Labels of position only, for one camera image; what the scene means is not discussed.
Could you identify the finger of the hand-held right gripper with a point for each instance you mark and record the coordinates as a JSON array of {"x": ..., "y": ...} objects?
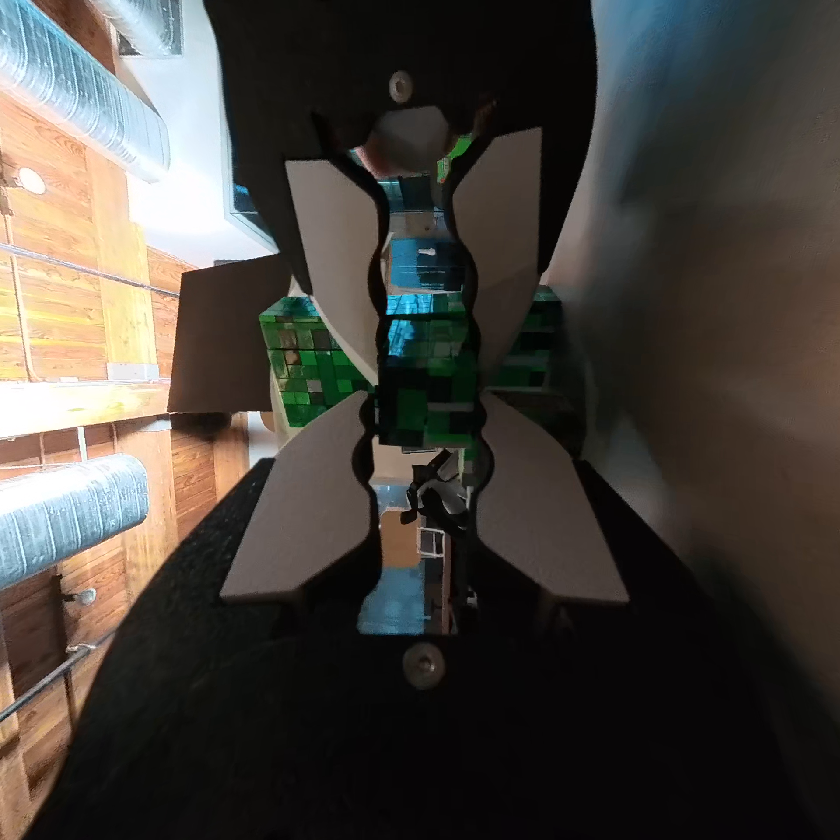
[
  {"x": 328, "y": 249},
  {"x": 505, "y": 229}
]

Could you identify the green lego leg block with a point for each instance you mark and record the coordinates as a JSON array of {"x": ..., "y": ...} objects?
[{"x": 426, "y": 394}]

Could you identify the silver ceiling duct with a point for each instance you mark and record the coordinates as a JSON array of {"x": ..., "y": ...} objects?
[
  {"x": 79, "y": 85},
  {"x": 65, "y": 518}
]

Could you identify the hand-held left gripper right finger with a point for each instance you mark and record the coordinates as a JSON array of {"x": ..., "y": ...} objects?
[{"x": 551, "y": 525}]

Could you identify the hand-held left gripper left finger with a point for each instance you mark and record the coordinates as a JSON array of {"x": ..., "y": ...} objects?
[{"x": 302, "y": 525}]

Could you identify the green lego creeper figure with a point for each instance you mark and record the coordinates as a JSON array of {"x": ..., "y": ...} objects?
[{"x": 308, "y": 367}]

